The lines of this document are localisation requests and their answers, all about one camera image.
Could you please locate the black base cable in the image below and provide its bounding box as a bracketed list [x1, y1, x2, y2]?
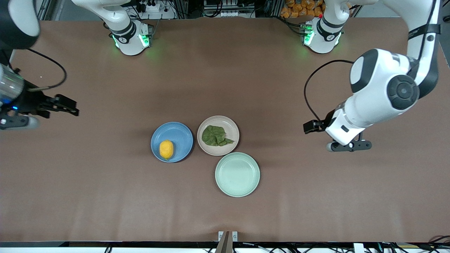
[274, 16, 304, 35]

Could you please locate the silver aluminium frame post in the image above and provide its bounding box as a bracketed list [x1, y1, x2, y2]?
[35, 0, 53, 21]

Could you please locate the blue plate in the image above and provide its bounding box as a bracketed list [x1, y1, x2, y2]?
[151, 122, 194, 163]

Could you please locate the brown table cover sheet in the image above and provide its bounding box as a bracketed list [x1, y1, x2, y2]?
[0, 17, 450, 243]

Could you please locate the bag of orange fruits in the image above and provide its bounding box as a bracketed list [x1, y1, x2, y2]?
[280, 0, 326, 19]

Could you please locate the beige plate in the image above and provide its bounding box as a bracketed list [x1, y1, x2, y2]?
[197, 116, 240, 156]

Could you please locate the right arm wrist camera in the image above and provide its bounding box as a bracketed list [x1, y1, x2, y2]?
[0, 116, 40, 131]

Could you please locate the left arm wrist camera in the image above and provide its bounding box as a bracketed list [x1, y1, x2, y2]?
[326, 140, 372, 153]

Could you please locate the light green plate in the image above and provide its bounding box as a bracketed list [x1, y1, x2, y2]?
[215, 152, 261, 197]

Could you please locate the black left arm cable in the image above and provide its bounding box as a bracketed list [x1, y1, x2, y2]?
[304, 0, 442, 123]

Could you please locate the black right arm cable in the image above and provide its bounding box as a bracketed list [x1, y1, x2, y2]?
[27, 48, 67, 92]

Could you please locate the white power strip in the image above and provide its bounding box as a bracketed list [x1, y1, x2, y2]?
[135, 0, 176, 20]

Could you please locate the yellow lemon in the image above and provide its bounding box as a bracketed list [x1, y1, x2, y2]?
[159, 140, 174, 160]

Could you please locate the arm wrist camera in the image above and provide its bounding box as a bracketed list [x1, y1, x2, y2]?
[0, 116, 40, 131]
[326, 140, 372, 153]

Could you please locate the green lettuce leaf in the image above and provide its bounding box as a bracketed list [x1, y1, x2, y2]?
[202, 125, 235, 147]

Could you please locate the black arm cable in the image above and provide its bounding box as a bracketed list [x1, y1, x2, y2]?
[304, 0, 442, 123]
[27, 48, 67, 92]

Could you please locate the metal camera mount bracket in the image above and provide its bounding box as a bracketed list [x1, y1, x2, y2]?
[215, 231, 238, 253]

